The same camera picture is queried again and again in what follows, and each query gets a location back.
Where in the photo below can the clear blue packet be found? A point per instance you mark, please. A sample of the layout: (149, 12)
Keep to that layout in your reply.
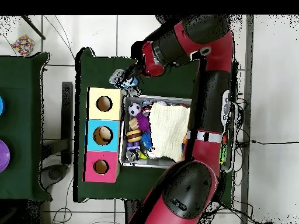
(117, 77)

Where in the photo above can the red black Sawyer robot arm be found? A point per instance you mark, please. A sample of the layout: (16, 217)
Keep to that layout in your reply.
(210, 93)

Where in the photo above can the wooden box with three holes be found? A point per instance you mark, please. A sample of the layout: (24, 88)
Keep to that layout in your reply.
(91, 135)

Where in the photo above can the shallow clear mesh bin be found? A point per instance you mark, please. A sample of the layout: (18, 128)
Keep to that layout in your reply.
(122, 154)

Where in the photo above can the small soccer ball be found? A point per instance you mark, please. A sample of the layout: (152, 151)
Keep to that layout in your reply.
(134, 109)

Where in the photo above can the dark green table cloth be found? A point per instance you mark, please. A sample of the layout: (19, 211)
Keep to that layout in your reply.
(93, 65)

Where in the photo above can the purple spiky ball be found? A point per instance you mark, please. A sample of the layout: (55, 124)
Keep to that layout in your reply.
(142, 122)

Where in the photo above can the brown wooden yo-yo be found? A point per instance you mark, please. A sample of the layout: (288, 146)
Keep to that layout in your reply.
(134, 136)

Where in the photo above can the cream yellow waffle cloth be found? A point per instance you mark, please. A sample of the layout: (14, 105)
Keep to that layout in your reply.
(168, 130)

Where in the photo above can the blue spiky ball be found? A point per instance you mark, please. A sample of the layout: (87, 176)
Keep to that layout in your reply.
(147, 140)

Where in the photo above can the black white striped toy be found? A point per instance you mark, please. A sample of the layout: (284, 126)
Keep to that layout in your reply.
(132, 156)

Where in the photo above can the black upright panel stand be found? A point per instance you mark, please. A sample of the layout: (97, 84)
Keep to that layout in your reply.
(67, 121)

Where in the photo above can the multicoloured speckled toy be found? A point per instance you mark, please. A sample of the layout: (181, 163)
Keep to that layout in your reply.
(22, 45)

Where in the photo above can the dark green side table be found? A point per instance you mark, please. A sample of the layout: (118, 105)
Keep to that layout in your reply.
(23, 116)

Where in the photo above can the blue round disc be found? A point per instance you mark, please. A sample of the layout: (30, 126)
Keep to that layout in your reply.
(1, 106)

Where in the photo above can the purple round disc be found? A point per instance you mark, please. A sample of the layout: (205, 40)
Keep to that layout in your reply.
(3, 156)

